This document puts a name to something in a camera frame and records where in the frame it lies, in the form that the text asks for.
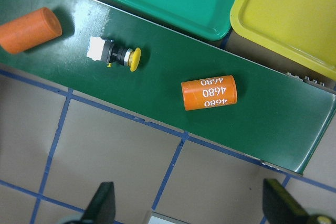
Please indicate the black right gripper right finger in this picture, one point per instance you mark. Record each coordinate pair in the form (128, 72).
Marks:
(279, 206)

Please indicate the orange cylinder with 4680 print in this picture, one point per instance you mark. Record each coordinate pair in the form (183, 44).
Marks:
(209, 92)

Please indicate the plain orange cylinder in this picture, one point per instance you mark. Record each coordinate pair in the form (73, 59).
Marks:
(30, 30)

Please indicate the green conveyor belt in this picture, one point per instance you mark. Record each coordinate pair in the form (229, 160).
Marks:
(172, 78)

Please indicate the yellow tray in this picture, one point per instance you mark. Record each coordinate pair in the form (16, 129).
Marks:
(300, 30)

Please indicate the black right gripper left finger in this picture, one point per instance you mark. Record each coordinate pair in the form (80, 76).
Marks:
(102, 208)

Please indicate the yellow push button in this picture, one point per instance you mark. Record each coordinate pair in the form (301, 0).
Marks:
(107, 51)

